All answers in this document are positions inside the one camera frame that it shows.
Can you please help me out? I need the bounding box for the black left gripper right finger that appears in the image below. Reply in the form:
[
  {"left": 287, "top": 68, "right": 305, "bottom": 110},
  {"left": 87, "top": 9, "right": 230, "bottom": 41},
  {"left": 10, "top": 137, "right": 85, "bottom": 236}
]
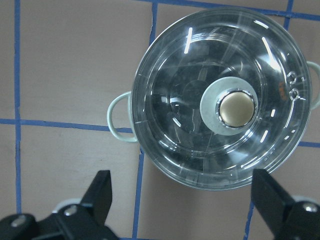
[{"left": 251, "top": 169, "right": 297, "bottom": 240}]

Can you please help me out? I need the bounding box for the clear glass pot lid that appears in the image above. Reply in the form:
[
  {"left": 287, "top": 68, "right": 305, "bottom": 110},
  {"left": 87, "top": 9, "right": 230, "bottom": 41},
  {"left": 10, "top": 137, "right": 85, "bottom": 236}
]
[{"left": 131, "top": 7, "right": 312, "bottom": 191}]

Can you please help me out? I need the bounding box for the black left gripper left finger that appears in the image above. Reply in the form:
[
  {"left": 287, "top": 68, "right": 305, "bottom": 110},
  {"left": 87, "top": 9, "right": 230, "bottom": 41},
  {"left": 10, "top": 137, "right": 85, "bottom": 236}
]
[{"left": 80, "top": 170, "right": 112, "bottom": 225}]

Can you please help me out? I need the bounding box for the pale green electric pot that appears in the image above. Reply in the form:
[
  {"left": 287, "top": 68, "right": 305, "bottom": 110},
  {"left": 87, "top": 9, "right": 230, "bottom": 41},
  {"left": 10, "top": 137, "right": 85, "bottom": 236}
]
[{"left": 106, "top": 57, "right": 320, "bottom": 191}]

